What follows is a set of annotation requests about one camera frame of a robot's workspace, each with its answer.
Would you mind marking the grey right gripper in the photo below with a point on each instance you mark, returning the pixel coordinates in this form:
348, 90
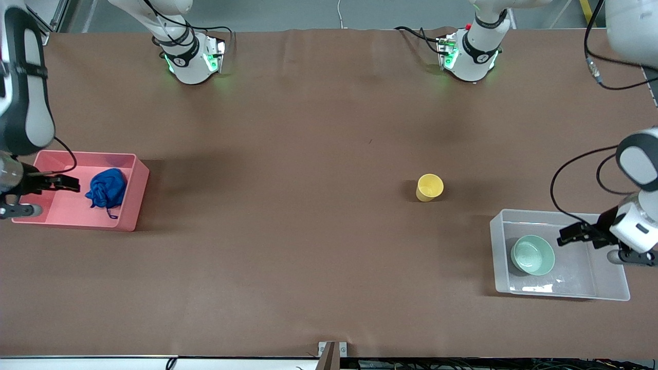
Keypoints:
32, 184

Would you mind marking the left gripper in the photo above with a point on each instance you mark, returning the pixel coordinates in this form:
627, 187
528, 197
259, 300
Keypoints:
599, 231

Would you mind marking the blue cloth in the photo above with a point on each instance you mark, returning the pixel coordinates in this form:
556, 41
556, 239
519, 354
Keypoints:
108, 187

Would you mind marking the mint green bowl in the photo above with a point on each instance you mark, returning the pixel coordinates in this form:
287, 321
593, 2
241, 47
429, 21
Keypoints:
532, 254

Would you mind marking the yellow plastic cup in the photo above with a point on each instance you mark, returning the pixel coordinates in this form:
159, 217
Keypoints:
429, 187

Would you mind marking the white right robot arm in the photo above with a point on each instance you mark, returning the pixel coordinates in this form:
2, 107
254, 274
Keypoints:
187, 61

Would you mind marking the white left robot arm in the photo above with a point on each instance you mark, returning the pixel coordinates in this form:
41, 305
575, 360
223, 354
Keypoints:
475, 51

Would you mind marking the clear plastic storage box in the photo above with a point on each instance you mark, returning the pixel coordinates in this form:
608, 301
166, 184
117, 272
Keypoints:
611, 288

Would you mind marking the pink plastic bin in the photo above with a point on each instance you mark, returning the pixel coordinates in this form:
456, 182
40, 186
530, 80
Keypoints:
61, 213

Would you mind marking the brown table cover sheet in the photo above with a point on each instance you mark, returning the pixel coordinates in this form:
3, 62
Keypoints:
308, 154

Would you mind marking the grey metal frame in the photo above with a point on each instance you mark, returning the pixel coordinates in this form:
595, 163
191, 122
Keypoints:
49, 13

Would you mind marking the grey metal table bracket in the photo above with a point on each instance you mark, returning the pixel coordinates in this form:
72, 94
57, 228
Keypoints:
324, 349

